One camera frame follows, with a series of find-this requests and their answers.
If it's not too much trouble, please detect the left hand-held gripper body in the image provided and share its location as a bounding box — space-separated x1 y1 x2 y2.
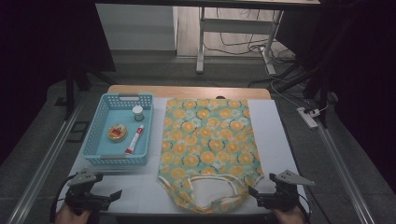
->
64 167 106 216

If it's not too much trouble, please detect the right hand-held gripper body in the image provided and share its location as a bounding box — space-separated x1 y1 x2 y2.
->
260 169 316 214

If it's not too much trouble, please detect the white and red tube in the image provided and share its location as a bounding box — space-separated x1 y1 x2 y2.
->
124 124 146 156

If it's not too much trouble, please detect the light blue plastic basket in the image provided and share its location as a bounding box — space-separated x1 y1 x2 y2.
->
81 92 155 166

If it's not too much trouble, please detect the orange slice print cloth bag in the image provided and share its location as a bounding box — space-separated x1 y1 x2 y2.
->
157 98 265 215

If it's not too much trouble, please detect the small jar with white lid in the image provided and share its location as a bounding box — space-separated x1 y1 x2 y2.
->
132 105 145 122

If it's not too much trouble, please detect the person's right hand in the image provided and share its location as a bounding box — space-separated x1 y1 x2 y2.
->
270 204 308 224

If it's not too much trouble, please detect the white table mat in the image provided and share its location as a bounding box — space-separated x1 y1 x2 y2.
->
55 97 312 217

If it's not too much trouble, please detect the white power strip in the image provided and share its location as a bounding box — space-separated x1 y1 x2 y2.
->
295 106 321 130

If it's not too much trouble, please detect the black metal stand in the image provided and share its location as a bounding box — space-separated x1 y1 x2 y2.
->
63 55 117 121
274 59 344 129

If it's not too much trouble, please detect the white cabinet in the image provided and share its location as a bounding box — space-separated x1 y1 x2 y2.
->
94 3 179 52

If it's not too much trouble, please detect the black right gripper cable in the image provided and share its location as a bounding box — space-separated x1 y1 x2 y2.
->
296 193 312 217

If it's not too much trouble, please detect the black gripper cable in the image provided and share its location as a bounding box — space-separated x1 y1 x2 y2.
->
49 174 78 224
296 193 312 217

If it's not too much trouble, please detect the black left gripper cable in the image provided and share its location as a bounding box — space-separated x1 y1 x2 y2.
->
49 174 78 224

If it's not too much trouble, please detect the aluminium rail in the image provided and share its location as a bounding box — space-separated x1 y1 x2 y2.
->
315 124 376 224
6 101 86 224

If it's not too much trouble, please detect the black floor bracket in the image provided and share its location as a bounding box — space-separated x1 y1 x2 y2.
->
68 120 91 144

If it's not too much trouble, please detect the white floor cable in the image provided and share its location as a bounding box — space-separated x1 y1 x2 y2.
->
263 60 330 114

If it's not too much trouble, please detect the black floor cable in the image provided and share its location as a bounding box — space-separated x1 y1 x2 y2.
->
203 8 297 64

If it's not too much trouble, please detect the white desk frame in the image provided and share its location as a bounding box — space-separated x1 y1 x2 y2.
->
195 6 285 76

